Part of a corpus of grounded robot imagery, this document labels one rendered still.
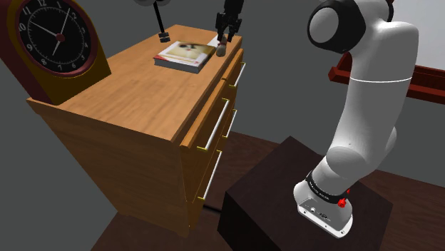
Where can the red mantel clock black face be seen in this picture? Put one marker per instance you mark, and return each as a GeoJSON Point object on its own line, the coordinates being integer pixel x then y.
{"type": "Point", "coordinates": [55, 36]}

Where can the small white pink cylinder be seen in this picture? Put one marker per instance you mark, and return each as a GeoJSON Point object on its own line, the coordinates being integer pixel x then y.
{"type": "Point", "coordinates": [221, 49]}

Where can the wooden chest of drawers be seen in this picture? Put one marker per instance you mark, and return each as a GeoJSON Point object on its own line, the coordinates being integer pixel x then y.
{"type": "Point", "coordinates": [139, 100]}

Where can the book with pale cover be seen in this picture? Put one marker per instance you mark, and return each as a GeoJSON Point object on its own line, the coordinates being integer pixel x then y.
{"type": "Point", "coordinates": [184, 54]}

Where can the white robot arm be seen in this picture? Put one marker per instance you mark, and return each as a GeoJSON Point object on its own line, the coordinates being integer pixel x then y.
{"type": "Point", "coordinates": [375, 104]}

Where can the dark robot stand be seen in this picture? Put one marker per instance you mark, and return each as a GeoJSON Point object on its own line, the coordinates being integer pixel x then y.
{"type": "Point", "coordinates": [271, 194]}

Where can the red wooden shelf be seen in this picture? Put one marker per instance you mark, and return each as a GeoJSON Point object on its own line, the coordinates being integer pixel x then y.
{"type": "Point", "coordinates": [426, 81]}

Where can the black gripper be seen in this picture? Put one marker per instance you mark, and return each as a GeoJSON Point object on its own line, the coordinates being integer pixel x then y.
{"type": "Point", "coordinates": [233, 6]}

